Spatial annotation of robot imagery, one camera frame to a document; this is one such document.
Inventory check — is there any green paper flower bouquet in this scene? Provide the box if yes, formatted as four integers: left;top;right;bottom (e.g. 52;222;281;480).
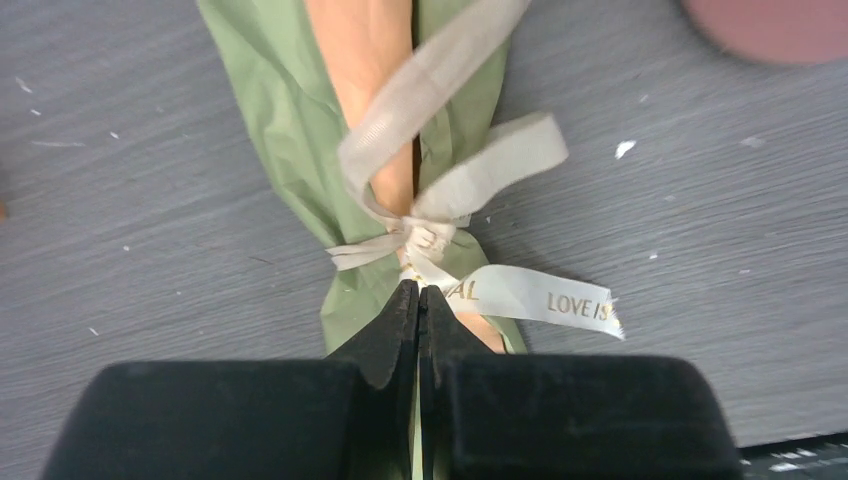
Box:
198;1;527;354

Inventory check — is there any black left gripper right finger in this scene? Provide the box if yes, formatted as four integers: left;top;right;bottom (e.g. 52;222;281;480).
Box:
418;287;743;479

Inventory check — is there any beige printed ribbon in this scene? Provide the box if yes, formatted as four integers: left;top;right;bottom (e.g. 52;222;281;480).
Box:
330;1;624;339

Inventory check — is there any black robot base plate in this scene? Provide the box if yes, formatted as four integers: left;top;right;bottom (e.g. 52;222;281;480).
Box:
740;431;847;480

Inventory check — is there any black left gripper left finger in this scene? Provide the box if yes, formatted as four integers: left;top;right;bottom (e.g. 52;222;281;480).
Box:
42;281;419;479

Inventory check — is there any pink cylindrical vase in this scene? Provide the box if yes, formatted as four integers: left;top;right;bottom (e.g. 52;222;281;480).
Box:
681;0;847;65

